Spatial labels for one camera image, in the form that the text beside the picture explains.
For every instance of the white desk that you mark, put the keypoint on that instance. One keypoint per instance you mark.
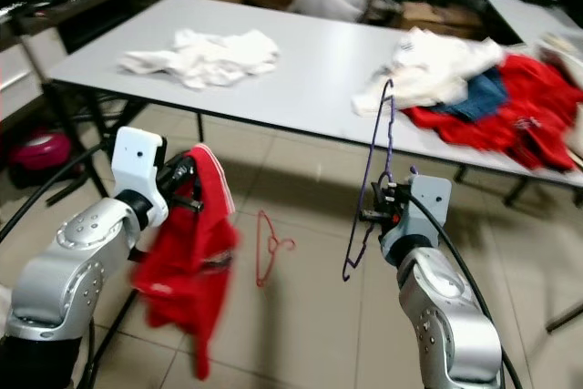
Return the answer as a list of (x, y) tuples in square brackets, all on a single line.
[(524, 15)]

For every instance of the purple plastic hanger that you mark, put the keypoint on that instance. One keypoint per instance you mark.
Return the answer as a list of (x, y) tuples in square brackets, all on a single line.
[(390, 134)]

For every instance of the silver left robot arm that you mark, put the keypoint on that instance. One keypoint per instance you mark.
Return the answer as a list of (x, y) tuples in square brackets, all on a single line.
[(73, 271)]

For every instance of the grey table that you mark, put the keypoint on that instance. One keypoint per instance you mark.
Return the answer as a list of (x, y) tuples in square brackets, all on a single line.
[(310, 70)]

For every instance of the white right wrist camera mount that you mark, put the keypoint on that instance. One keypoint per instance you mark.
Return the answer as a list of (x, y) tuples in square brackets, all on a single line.
[(430, 199)]

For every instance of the white drawer cabinet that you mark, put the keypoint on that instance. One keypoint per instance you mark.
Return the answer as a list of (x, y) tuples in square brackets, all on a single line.
[(18, 70)]

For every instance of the blue denim garment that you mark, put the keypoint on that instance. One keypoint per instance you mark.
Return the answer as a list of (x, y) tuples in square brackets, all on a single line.
[(483, 96)]

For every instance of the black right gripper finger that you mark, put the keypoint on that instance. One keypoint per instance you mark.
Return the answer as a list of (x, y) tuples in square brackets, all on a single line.
[(373, 216), (378, 191)]

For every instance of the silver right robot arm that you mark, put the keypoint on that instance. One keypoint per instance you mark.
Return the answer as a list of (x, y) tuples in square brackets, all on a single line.
[(455, 325)]

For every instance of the flat brown cardboard box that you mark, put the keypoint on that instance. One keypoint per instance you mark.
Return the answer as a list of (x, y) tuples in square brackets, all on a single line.
[(437, 15)]

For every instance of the red white-striped garment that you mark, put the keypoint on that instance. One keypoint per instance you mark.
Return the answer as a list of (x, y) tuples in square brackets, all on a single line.
[(182, 271)]

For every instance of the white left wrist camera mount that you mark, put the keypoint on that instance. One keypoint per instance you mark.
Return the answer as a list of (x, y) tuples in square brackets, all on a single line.
[(137, 161)]

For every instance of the white printed t-shirt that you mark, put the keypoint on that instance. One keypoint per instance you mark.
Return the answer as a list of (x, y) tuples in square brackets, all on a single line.
[(205, 56)]

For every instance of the plain red garment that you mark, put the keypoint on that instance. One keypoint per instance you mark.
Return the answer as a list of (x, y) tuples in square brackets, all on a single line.
[(524, 107)]

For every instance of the pink round appliance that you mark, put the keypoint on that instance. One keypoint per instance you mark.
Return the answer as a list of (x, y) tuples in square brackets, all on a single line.
[(41, 154)]

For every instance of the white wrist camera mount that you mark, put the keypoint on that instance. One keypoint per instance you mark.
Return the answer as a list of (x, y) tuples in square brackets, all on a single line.
[(137, 161), (430, 199)]

